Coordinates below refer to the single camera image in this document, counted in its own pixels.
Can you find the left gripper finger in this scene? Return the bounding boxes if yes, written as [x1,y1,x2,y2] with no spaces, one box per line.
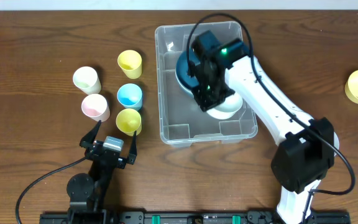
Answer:
[127,131,137,164]
[79,120,102,148]

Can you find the dark blue bowl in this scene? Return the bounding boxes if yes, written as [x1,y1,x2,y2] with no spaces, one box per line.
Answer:
[175,51,199,95]

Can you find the white bowl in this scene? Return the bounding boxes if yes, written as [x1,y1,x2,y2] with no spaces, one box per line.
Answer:
[207,93,243,119]

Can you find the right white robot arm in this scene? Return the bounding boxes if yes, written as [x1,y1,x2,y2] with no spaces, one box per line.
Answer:
[177,30,339,223]

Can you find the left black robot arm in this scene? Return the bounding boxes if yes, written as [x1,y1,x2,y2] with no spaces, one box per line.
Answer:
[67,121,137,212]

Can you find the clear plastic storage container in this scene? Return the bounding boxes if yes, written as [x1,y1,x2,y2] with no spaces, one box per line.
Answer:
[155,21,258,147]

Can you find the pink cup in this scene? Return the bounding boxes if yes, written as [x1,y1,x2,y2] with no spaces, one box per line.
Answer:
[81,94,110,122]

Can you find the yellow cup near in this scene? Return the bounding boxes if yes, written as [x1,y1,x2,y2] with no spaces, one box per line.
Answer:
[116,108,142,136]

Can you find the yellow cup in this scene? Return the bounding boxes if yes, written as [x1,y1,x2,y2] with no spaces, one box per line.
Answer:
[116,108,142,136]
[117,50,142,79]

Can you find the light blue cup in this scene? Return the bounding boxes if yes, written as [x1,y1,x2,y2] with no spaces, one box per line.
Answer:
[117,83,143,111]

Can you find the cream white cup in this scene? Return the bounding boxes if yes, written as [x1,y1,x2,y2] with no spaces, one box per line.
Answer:
[73,67,101,95]

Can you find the yellow cup far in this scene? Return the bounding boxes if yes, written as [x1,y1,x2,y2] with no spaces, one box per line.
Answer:
[117,50,142,79]

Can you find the right black cable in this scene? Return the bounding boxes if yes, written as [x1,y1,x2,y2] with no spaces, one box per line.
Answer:
[186,12,356,224]

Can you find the black cable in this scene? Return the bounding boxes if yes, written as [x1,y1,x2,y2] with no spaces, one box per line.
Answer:
[186,12,356,224]
[15,156,88,224]

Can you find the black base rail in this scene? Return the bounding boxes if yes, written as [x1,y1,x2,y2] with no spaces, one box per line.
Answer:
[39,210,352,224]

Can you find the left black cable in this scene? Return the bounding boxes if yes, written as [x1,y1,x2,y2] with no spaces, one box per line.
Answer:
[15,156,88,224]

